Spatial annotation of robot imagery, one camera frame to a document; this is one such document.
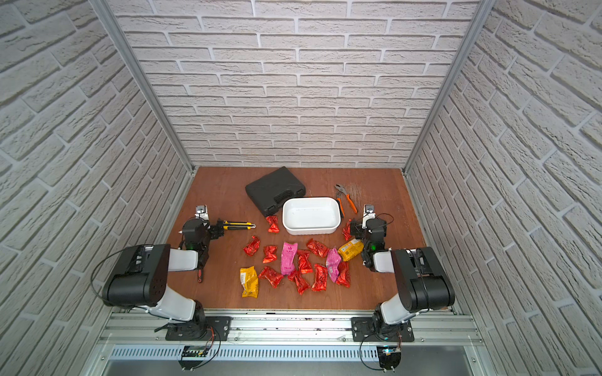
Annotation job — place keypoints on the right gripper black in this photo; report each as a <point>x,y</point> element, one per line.
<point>357,229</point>

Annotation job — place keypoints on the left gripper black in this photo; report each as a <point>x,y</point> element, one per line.
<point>219,228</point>

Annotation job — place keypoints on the small yellow tea bag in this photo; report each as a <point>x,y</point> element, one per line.
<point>351,249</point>

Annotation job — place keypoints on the red tea bag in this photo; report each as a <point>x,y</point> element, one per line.
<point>270,254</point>
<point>301,284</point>
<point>273,224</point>
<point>321,276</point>
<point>318,248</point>
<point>344,278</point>
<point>304,264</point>
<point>253,246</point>
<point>347,231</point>

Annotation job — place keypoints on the yellow tea bag packet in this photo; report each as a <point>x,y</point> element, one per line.
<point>249,282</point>

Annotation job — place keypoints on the white plastic storage box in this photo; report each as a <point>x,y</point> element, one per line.
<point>311,216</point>

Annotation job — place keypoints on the red tea bag packet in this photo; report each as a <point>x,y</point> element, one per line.
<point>272,276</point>

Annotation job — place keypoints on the magenta tea bag packet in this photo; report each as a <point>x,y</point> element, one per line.
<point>289,252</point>

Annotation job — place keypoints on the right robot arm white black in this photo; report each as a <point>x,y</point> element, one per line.
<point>422,284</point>

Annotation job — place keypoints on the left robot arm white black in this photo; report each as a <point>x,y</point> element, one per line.
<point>139,280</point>

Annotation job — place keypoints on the black plastic tool case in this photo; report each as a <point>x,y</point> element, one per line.
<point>270,192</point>

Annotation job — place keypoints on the right controller board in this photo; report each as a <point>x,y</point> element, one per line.
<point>389,358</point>

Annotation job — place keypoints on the controller board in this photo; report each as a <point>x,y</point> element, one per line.
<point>389,358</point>
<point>194,357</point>

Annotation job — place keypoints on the left controller board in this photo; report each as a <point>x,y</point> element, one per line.
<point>194,357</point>

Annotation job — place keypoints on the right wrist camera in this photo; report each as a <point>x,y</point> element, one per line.
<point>368,213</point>

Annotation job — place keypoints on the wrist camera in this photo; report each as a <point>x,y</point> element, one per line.
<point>201,212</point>
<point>368,213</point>

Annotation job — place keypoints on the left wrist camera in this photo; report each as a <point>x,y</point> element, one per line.
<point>201,212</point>

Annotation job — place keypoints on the orange handled pliers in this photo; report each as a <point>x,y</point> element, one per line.
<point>342,194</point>

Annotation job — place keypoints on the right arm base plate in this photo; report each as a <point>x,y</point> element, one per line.
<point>366,328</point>

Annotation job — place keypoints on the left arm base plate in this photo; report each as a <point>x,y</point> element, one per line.
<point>216,327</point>

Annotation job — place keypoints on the aluminium rail frame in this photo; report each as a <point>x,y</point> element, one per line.
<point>291,336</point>

